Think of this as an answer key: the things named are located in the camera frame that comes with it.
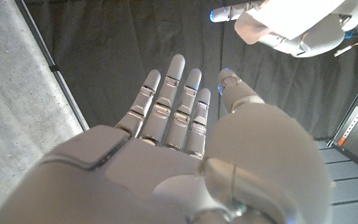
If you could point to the tan adhesive bandage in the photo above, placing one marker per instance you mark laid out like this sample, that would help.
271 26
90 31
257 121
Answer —
250 31

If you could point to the black curtain frame pole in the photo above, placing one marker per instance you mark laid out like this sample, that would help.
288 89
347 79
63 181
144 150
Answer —
55 70

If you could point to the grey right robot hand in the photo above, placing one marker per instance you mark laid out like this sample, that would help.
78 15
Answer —
154 180

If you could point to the perforated metal rail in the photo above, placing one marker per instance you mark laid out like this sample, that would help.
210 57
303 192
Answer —
357 116

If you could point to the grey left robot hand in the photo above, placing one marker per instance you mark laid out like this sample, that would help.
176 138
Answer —
322 40

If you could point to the black curtain backdrop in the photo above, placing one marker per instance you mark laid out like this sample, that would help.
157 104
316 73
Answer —
104 62

